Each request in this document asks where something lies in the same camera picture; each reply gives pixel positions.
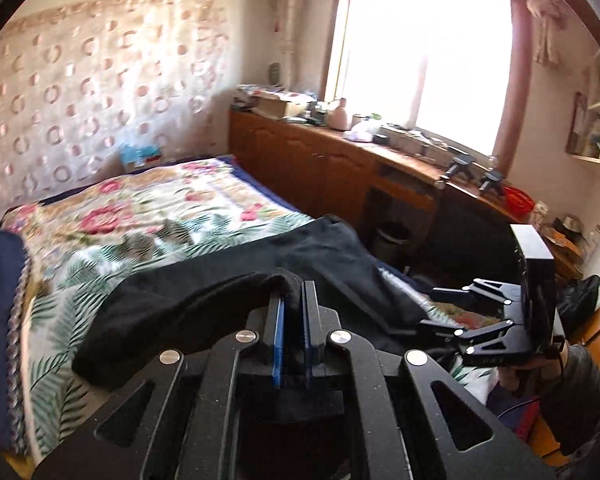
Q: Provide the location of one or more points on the white jug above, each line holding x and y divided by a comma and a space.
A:
337, 112

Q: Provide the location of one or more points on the wooden cabinet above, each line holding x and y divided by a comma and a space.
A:
305, 170

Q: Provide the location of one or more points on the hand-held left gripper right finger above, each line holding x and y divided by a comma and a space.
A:
307, 332

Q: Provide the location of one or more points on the window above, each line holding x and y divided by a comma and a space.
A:
420, 60

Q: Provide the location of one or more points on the floral printed blanket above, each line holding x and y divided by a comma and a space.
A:
130, 210

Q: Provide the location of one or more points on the white wall shelf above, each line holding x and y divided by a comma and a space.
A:
597, 125

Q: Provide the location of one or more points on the black bag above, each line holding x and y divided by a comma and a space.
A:
580, 300

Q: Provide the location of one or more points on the spare black gripper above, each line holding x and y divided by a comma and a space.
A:
460, 165
492, 182

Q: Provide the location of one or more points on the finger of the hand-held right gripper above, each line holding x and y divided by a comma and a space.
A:
455, 331
460, 294

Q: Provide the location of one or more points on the cardboard box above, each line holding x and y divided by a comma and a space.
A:
282, 107

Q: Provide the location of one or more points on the tied back curtain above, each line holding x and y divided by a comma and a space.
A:
547, 20

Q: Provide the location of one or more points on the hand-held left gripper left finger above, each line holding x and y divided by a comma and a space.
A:
278, 340

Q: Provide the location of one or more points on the metal pot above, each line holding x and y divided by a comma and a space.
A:
570, 224

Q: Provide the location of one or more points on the circle patterned curtain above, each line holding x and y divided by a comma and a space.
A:
80, 85

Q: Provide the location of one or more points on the dark trash bin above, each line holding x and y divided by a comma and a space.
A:
391, 242

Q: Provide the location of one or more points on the red bowl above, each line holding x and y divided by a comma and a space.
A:
517, 200

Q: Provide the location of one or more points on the black t-shirt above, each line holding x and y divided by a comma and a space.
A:
205, 290

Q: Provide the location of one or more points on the dark blue blanket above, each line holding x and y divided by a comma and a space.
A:
0, 310

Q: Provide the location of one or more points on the pile of papers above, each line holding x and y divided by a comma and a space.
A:
252, 95

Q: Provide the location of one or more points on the white plastic bag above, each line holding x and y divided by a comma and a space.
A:
361, 129

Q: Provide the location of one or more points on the blue tissue pack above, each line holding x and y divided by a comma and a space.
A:
140, 155

